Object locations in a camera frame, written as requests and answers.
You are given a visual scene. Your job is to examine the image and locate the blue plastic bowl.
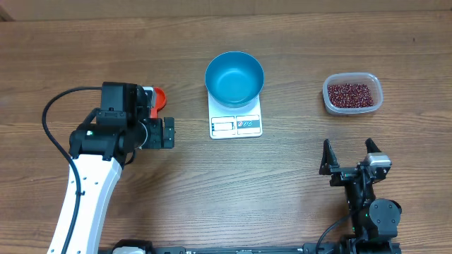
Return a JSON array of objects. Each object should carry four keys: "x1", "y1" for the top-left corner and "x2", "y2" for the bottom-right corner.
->
[{"x1": 204, "y1": 51, "x2": 265, "y2": 108}]

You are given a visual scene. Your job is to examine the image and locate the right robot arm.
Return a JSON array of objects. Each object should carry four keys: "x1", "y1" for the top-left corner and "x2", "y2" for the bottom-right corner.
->
[{"x1": 315, "y1": 138, "x2": 402, "y2": 253}]

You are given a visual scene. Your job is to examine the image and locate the red adzuki beans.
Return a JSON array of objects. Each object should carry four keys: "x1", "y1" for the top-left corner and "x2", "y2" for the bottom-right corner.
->
[{"x1": 327, "y1": 83, "x2": 374, "y2": 108}]

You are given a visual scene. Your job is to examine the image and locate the white digital kitchen scale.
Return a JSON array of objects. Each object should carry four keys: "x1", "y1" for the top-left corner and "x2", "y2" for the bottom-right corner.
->
[{"x1": 208, "y1": 94, "x2": 263, "y2": 140}]

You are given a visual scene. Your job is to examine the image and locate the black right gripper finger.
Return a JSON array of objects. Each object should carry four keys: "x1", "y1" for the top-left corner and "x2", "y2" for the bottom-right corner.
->
[
  {"x1": 319, "y1": 139, "x2": 340, "y2": 175},
  {"x1": 365, "y1": 138, "x2": 381, "y2": 153}
]

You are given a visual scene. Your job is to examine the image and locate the clear plastic container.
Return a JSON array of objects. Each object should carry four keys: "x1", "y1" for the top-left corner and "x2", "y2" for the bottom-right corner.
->
[{"x1": 322, "y1": 72, "x2": 384, "y2": 115}]

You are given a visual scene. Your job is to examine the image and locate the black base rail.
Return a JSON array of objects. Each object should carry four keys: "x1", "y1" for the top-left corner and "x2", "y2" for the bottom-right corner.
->
[{"x1": 98, "y1": 239, "x2": 402, "y2": 254}]

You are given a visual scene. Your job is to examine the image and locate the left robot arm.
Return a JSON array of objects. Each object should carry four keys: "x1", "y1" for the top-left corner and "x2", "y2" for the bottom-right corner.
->
[{"x1": 42, "y1": 82, "x2": 174, "y2": 253}]

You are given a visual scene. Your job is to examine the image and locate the red scoop with blue handle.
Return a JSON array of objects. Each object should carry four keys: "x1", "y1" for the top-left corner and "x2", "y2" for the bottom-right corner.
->
[{"x1": 150, "y1": 87, "x2": 167, "y2": 119}]

